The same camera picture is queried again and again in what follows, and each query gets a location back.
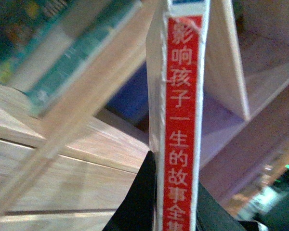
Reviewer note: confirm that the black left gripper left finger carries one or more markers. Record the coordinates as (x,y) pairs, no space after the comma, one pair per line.
(136,212)

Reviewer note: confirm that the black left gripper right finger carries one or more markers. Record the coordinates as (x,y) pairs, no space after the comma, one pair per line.
(211,216)

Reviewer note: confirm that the red spine white book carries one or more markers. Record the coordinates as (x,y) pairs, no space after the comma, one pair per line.
(175,55)

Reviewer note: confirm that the light wooden shelf cabinet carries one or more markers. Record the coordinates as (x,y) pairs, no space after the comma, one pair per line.
(70,170)

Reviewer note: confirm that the teal green book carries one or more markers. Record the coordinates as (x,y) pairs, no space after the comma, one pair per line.
(62,54)

